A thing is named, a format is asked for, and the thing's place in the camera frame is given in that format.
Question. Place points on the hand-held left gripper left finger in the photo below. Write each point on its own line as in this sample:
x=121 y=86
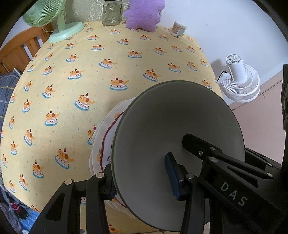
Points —
x=111 y=184

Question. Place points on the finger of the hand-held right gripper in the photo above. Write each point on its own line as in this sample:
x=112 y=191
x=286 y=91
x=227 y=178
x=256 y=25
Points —
x=258 y=157
x=202 y=148

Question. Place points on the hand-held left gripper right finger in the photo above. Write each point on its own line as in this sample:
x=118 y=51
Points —
x=173 y=177

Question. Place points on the red-rimmed white plate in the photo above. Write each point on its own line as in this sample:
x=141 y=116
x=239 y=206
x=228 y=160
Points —
x=110 y=146

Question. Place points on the floral ceramic bowl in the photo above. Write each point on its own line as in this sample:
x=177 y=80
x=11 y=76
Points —
x=168 y=126

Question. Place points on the large scalloped yellow-flower plate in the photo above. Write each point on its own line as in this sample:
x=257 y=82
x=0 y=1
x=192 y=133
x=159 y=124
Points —
x=95 y=146

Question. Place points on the white fan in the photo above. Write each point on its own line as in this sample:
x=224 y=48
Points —
x=238 y=69

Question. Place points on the blue plaid bed sheet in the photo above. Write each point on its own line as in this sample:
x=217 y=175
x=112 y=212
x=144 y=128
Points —
x=29 y=222

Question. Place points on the yellow cake-print tablecloth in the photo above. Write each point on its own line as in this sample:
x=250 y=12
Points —
x=135 y=74

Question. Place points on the dark clothes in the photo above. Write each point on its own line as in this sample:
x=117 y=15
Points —
x=13 y=204

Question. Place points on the cotton swab container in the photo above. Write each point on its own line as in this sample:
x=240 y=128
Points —
x=178 y=29

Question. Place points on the grey plaid pillow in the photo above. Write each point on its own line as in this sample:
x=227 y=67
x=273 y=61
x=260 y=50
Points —
x=6 y=90

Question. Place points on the purple plush toy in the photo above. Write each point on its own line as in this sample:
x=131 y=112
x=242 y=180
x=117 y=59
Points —
x=141 y=15

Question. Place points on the green desk fan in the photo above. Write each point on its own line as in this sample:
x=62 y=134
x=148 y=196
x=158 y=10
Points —
x=65 y=31

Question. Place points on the wooden headboard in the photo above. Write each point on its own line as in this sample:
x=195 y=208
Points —
x=18 y=54

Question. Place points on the glass jar with dark lid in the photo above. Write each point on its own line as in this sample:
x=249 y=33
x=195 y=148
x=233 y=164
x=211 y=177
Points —
x=111 y=15

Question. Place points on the green patterned wall mat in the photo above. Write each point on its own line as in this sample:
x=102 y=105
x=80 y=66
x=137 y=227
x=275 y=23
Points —
x=94 y=11

